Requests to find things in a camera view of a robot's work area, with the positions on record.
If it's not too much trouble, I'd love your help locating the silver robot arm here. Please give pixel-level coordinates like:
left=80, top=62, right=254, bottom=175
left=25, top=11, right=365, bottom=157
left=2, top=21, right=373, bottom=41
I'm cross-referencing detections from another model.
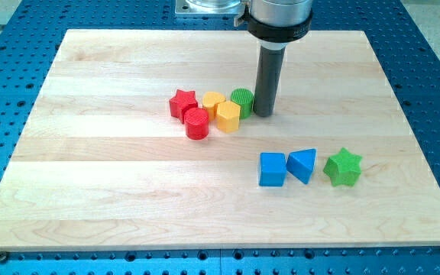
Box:
left=234, top=0, right=313, bottom=50

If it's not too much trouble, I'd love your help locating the red cylinder block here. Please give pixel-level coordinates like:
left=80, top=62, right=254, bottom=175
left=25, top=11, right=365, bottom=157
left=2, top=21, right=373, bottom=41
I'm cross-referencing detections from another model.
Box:
left=184, top=108, right=209, bottom=140

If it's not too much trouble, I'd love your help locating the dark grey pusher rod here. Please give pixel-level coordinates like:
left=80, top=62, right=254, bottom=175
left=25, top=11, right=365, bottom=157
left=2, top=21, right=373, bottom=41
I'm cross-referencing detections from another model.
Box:
left=253, top=47, right=285, bottom=117

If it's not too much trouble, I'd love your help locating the blue cube block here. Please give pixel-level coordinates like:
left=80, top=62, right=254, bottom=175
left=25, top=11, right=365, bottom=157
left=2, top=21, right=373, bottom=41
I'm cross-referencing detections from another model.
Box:
left=257, top=152, right=287, bottom=187

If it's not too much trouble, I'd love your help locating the green star block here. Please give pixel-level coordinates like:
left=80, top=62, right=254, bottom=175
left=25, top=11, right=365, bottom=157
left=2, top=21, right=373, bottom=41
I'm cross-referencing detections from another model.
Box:
left=323, top=147, right=362, bottom=187

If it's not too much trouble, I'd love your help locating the wooden board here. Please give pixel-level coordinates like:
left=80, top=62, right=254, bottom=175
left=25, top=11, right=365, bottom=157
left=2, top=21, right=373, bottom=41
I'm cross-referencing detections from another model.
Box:
left=0, top=29, right=440, bottom=252

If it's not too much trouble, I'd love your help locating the blue triangle block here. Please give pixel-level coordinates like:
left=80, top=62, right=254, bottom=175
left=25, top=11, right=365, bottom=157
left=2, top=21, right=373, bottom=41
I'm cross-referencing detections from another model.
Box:
left=286, top=148, right=317, bottom=184

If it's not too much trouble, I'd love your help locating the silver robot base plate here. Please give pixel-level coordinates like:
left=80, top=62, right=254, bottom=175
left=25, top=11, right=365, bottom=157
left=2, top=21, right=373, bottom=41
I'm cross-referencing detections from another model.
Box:
left=174, top=0, right=244, bottom=18

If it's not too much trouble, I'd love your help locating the green cylinder block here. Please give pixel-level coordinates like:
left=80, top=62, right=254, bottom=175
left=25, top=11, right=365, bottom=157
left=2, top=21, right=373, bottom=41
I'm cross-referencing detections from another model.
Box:
left=230, top=88, right=254, bottom=119

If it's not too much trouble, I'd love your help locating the yellow hexagon block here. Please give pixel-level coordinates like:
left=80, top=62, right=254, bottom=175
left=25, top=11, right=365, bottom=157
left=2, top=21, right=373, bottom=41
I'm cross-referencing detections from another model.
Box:
left=216, top=101, right=241, bottom=133

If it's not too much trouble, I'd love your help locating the red star block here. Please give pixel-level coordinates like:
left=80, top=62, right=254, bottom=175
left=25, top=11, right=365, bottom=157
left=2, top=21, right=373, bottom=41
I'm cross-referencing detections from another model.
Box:
left=169, top=89, right=198, bottom=124

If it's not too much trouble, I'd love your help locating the yellow heart block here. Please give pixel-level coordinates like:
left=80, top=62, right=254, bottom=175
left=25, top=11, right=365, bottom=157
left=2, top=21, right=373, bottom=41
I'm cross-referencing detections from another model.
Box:
left=202, top=91, right=226, bottom=121

